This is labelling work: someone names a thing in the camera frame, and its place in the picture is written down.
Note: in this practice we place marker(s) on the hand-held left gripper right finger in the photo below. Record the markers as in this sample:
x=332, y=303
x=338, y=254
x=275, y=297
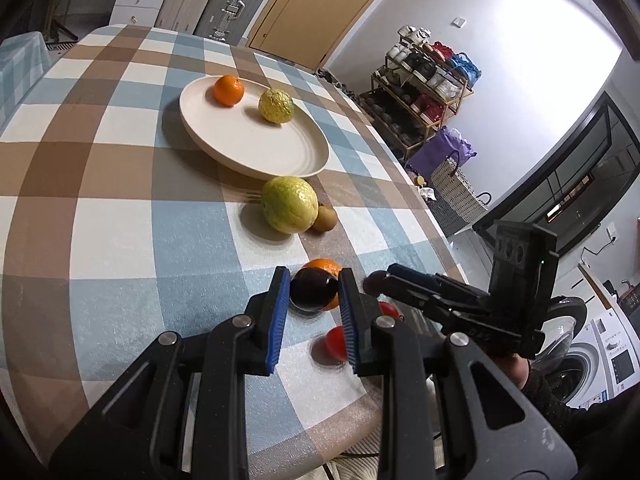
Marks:
x=350, y=327

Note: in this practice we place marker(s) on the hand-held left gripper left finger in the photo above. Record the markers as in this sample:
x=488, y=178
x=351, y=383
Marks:
x=277, y=322

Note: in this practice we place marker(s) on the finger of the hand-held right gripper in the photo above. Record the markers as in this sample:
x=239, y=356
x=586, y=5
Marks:
x=435, y=282
x=425, y=305

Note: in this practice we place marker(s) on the small red tomato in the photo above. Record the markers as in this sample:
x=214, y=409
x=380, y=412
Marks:
x=334, y=344
x=389, y=308

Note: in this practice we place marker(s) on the dark purple plum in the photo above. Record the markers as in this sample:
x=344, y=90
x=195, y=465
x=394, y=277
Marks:
x=314, y=289
x=374, y=282

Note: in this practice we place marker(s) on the orange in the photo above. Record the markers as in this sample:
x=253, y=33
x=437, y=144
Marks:
x=325, y=264
x=228, y=90

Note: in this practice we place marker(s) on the brown kiwi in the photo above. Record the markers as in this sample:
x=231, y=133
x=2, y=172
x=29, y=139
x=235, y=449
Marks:
x=326, y=219

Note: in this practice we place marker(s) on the large yellow-green citrus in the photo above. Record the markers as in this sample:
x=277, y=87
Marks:
x=289, y=204

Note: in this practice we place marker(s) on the large beige plate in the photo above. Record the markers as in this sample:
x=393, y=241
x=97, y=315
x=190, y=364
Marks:
x=260, y=142

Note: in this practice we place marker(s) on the person's right forearm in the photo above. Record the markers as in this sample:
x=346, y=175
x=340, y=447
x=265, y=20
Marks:
x=575, y=420

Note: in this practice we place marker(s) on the person's right hand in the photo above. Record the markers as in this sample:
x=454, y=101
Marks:
x=516, y=370

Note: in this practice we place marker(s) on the white bin with dark lid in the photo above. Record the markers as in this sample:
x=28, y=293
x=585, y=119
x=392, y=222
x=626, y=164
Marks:
x=567, y=312

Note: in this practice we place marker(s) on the woven basket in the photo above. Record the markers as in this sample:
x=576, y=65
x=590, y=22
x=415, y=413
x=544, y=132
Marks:
x=455, y=195

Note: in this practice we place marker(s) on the white washing machine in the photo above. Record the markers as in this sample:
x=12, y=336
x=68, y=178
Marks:
x=600, y=355

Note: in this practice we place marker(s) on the black television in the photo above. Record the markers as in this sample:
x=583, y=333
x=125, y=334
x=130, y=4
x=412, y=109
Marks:
x=575, y=180

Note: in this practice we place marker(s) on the purple bag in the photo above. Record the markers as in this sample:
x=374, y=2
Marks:
x=440, y=152

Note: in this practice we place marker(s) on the shoe rack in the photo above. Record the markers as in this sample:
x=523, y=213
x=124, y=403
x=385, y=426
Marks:
x=425, y=95

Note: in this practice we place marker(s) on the brown blue checked tablecloth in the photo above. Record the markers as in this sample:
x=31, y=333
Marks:
x=125, y=210

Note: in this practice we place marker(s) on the small yellow-green citrus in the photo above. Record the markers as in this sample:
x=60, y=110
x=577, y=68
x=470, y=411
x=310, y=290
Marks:
x=275, y=105

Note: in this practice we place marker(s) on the pile of shoes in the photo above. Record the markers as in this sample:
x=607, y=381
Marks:
x=335, y=81

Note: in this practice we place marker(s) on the wooden door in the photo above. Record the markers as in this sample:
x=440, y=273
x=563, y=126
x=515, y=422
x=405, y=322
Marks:
x=325, y=5

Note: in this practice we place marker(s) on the silver suitcase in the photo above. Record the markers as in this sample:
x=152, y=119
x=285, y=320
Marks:
x=232, y=2

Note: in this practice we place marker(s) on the blue checked side-table cloth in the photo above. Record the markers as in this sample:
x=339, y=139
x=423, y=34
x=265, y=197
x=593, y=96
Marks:
x=20, y=70

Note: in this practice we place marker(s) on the black tripod stand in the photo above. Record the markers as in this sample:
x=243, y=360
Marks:
x=60, y=25

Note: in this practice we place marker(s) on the white wall socket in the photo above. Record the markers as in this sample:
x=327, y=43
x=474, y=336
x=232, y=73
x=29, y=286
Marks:
x=612, y=232

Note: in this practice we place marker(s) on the white light switch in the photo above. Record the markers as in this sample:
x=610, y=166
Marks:
x=458, y=22

